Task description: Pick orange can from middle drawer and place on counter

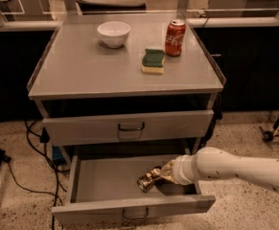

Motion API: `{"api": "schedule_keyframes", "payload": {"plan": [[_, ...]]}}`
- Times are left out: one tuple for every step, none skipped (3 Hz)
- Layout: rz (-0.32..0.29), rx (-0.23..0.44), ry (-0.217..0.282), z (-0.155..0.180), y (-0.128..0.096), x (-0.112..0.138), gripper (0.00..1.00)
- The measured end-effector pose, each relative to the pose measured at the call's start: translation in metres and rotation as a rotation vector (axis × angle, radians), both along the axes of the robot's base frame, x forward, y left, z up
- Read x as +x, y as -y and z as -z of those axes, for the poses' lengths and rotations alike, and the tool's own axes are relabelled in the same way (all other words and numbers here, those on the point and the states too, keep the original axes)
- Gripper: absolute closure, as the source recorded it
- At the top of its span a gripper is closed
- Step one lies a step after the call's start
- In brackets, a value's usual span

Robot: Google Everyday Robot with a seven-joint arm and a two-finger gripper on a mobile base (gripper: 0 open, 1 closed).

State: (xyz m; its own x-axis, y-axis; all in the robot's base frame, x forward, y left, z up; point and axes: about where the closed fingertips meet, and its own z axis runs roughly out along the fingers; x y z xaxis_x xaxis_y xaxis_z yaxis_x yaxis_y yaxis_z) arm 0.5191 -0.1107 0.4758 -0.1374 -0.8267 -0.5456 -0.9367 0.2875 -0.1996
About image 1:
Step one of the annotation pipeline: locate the grey drawer cabinet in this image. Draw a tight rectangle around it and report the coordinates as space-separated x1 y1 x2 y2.
29 13 225 160

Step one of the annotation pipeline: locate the closed grey top drawer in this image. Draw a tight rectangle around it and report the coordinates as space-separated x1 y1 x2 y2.
43 110 213 146

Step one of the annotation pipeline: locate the open grey middle drawer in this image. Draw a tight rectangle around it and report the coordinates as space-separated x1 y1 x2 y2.
52 155 216 224

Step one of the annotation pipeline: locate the orange gold soda can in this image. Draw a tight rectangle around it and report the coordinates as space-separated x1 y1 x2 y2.
137 167 161 193

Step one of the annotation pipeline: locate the red cola can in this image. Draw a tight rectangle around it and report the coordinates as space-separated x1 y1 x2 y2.
165 19 186 57

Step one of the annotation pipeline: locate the green yellow sponge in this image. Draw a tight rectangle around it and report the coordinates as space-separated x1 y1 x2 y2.
141 49 165 75

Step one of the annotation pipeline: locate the black floor cable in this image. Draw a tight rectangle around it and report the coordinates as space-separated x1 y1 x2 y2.
0 119 70 230

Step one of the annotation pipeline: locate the white ceramic bowl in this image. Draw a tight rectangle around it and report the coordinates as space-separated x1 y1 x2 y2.
97 21 130 48

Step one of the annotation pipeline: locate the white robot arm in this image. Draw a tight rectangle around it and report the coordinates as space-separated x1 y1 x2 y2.
159 147 279 194

